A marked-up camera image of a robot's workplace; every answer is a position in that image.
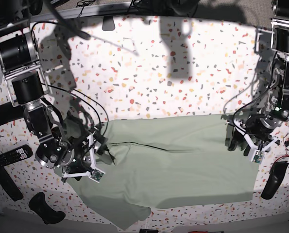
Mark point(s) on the light green T-shirt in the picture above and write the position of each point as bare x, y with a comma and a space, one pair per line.
166, 163

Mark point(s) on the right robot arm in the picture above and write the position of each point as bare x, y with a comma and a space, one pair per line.
64, 142

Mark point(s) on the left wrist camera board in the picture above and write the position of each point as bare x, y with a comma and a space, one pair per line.
256, 156

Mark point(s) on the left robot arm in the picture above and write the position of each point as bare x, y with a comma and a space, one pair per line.
276, 93

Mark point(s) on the black camera stand base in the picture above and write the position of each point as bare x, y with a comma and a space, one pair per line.
108, 23

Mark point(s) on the black TV remote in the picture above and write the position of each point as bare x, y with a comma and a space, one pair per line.
16, 155

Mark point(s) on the black cylindrical speaker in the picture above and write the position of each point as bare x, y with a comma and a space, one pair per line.
10, 113

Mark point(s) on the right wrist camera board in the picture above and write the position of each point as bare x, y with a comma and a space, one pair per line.
96, 175

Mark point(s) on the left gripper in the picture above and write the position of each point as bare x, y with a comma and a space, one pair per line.
251, 134

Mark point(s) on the red handled screwdriver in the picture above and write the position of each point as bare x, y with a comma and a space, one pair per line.
205, 232

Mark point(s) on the long black bar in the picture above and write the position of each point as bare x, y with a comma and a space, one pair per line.
9, 186

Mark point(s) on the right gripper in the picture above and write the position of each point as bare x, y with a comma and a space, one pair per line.
80, 159

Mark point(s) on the black curved handle right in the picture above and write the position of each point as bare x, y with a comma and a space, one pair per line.
277, 174

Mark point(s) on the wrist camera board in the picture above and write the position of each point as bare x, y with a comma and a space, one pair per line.
96, 175
256, 156

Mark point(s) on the small black box bottom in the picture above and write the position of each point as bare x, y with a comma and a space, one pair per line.
148, 231

